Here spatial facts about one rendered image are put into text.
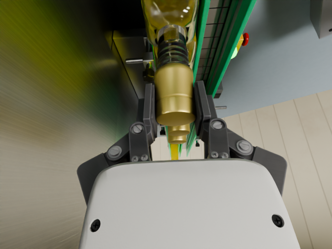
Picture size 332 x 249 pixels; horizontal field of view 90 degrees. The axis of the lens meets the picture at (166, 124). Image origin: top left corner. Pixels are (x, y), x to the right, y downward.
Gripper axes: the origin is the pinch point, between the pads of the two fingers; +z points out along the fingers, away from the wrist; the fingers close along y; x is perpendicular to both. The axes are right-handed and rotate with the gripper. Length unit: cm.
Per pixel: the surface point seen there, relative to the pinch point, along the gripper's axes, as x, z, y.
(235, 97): -64, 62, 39
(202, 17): -2.2, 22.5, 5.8
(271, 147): -184, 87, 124
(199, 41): -7.2, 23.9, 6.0
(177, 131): -9.5, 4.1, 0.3
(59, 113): -1.5, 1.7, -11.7
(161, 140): -275, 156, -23
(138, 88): -33, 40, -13
